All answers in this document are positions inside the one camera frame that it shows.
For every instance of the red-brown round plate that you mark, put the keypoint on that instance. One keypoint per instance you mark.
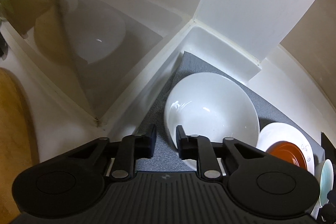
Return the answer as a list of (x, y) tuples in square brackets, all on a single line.
[(288, 152)]

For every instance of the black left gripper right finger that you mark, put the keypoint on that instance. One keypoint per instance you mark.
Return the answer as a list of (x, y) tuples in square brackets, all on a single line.
[(200, 149)]

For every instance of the white bowl blue pattern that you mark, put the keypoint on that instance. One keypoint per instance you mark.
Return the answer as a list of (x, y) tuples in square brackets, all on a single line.
[(211, 105)]

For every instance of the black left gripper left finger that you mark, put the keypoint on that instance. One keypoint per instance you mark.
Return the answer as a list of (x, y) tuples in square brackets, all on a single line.
[(130, 149)]

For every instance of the grey dish drying mat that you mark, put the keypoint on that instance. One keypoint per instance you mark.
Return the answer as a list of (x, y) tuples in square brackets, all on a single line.
[(166, 158)]

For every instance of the black gas stove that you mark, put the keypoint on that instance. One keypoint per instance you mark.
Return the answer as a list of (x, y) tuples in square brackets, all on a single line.
[(330, 151)]

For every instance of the light blue ceramic bowl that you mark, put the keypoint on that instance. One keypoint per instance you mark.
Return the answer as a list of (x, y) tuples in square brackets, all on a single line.
[(325, 176)]

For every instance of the wooden cutting board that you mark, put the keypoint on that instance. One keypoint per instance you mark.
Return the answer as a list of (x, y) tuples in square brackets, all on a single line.
[(19, 149)]

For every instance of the white square floral plate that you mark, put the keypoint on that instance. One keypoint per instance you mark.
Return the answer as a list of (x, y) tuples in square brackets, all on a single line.
[(276, 132)]

